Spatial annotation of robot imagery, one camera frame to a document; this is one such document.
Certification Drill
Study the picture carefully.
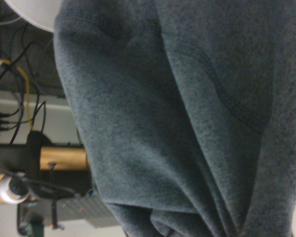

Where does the grey cotton t-shirt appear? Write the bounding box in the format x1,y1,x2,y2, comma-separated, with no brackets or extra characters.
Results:
53,0,296,237

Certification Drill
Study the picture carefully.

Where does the white grey round connector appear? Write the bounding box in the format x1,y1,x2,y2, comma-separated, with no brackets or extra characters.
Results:
0,173,31,204

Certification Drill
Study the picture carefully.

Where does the rustic wood black-frame table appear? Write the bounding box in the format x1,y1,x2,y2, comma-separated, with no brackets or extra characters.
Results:
0,142,94,205

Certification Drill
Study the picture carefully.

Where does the yellow cable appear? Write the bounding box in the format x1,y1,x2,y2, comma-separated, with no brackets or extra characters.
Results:
0,58,35,130

